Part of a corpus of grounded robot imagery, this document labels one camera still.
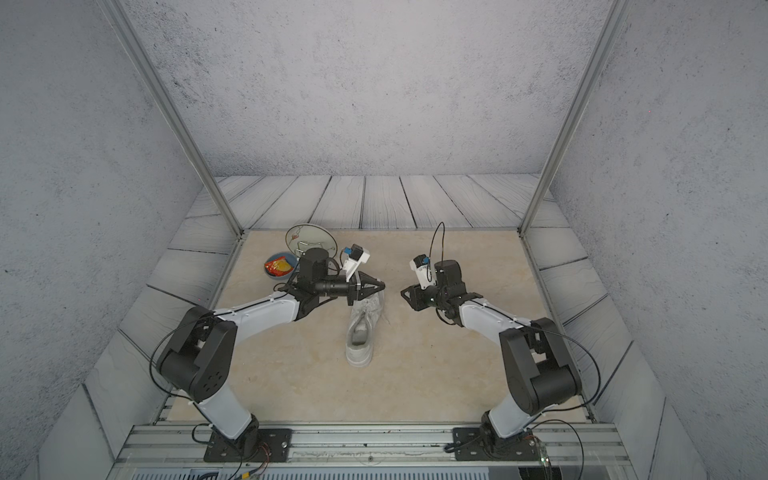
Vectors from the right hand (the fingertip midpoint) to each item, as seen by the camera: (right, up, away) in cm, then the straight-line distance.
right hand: (407, 291), depth 90 cm
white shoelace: (-12, -4, -1) cm, 13 cm away
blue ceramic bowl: (-41, +9, +18) cm, 45 cm away
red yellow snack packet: (-44, +6, +15) cm, 47 cm away
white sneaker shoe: (-13, -13, -9) cm, 21 cm away
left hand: (-6, +2, -10) cm, 12 cm away
